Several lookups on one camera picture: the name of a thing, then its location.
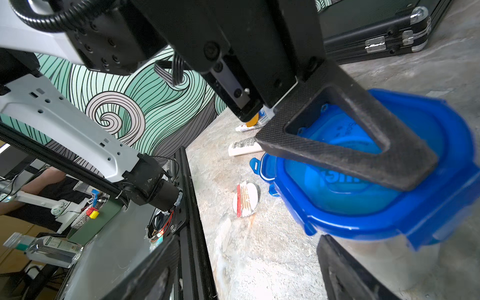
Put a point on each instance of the clear plastic bottle outside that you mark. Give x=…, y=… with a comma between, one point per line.
x=49, y=250

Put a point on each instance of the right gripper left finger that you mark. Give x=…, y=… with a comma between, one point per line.
x=153, y=279

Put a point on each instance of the black ribbed case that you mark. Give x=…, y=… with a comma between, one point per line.
x=355, y=31

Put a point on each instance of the white tube orange cap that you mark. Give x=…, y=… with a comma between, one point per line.
x=244, y=147

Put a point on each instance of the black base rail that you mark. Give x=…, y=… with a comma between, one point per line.
x=194, y=279

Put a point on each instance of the round red white packet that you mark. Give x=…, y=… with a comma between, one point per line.
x=245, y=199

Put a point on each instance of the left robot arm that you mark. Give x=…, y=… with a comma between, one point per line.
x=110, y=37

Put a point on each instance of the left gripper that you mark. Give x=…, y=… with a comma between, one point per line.
x=250, y=52

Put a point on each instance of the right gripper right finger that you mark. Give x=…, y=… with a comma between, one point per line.
x=344, y=277

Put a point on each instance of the jar blue lid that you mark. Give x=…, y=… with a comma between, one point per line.
x=395, y=235

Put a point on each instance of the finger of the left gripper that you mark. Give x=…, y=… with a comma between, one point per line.
x=333, y=123

